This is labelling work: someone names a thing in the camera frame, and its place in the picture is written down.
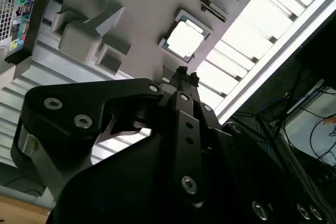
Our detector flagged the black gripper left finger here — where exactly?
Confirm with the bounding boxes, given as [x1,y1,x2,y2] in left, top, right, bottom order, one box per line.
[10,66,207,209]

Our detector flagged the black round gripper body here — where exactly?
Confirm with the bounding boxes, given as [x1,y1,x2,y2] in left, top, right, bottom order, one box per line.
[46,121,329,224]

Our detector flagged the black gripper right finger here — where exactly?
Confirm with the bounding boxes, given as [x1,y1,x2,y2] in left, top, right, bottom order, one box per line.
[187,71,234,155]

